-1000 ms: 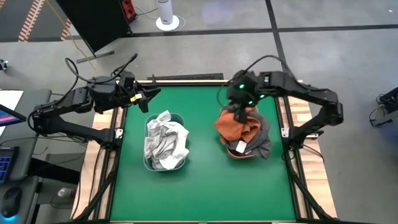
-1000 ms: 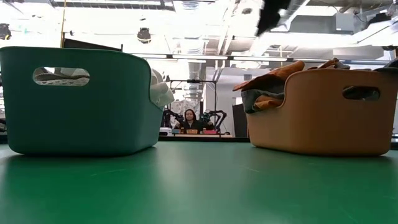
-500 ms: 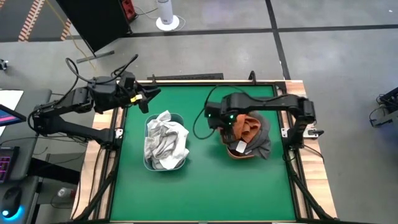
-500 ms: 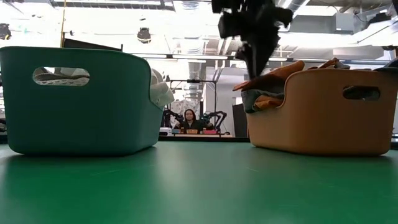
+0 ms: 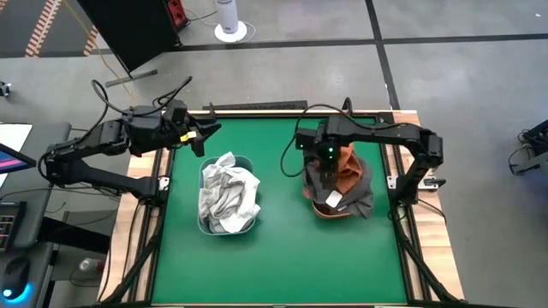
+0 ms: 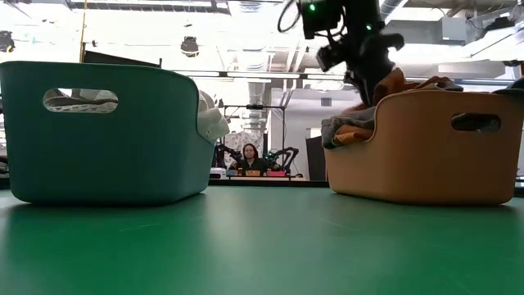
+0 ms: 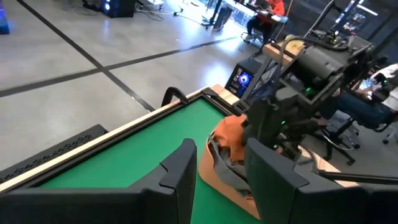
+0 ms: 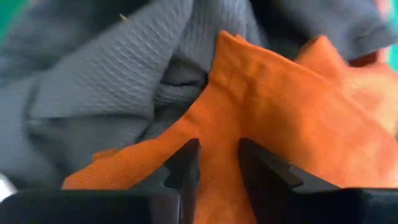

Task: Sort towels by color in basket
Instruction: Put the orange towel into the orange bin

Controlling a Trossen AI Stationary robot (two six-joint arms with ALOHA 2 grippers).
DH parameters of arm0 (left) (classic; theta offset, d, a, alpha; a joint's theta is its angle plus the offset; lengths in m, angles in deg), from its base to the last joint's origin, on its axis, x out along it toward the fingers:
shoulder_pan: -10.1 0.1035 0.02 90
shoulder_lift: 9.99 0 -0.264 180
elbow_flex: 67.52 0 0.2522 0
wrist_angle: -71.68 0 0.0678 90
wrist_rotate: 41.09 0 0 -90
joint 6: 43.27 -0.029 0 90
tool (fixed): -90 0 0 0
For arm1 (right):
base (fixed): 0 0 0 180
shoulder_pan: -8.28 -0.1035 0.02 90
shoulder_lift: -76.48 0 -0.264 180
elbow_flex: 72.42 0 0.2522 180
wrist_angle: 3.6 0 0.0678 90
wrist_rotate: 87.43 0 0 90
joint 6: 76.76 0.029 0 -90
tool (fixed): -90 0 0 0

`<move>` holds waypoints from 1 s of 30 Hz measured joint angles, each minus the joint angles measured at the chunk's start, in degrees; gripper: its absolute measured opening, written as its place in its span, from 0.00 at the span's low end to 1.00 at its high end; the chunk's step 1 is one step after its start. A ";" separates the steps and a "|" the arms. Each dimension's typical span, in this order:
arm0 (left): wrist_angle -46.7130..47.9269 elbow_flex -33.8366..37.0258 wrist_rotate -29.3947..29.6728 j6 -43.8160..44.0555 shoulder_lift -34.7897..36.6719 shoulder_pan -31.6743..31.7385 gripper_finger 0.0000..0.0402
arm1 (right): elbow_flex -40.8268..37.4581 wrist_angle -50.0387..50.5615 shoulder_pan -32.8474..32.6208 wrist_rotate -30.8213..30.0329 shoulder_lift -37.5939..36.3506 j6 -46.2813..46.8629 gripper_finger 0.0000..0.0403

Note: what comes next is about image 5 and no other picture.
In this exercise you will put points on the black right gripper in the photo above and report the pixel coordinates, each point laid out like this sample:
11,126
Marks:
327,141

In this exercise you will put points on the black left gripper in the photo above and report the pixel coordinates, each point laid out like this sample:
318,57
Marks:
177,128

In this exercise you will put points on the orange towel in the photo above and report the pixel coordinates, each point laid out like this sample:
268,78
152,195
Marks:
349,171

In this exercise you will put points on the plain white towel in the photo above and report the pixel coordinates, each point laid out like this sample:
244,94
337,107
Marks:
224,161

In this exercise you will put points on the orange plastic basket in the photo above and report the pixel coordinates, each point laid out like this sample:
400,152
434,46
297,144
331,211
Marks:
325,212

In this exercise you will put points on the teal plastic basket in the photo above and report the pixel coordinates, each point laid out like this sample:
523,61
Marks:
246,159

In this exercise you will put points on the light grey waffle towel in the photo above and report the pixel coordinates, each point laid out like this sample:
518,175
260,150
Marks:
227,197

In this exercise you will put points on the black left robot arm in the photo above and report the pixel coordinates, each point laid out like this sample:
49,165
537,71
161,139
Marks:
85,171

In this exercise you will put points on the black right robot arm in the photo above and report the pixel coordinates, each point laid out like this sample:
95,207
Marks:
385,130

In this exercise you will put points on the black table clamp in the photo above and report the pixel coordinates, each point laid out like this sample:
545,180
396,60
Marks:
211,109
347,104

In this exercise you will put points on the long black bar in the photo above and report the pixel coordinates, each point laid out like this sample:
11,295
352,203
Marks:
257,105

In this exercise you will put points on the green table mat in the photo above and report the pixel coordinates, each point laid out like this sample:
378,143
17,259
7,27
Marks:
278,265

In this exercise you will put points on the white tower fan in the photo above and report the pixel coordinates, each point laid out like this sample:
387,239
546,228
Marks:
228,17

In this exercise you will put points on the red power strip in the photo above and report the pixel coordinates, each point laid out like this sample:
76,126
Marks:
176,10

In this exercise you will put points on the black panel on stand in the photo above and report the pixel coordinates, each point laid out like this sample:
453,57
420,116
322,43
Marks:
128,30

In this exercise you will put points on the plastic bottle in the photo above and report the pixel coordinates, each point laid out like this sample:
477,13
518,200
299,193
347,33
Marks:
90,265

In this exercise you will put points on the grey desk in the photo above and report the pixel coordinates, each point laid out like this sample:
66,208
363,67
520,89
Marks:
38,222

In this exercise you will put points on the white paper sheet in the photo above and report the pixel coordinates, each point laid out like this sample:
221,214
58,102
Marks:
15,134

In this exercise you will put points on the computer monitor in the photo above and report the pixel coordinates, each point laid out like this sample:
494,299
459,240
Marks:
13,160

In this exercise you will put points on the dark floor mat orange stripes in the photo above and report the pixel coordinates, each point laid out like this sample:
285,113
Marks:
43,25

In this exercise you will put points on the small black white device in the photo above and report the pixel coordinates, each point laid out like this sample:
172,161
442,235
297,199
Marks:
4,89

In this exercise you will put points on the black floor equipment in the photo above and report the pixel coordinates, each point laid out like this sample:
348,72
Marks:
535,145

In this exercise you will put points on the backlit keyboard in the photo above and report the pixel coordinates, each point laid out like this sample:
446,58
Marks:
8,226

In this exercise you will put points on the black computer mouse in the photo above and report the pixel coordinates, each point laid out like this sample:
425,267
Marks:
16,276

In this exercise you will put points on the silver metal bracket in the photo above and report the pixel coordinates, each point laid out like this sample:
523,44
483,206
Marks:
164,184
391,181

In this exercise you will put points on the black metal table frame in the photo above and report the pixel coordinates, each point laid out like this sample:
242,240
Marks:
278,114

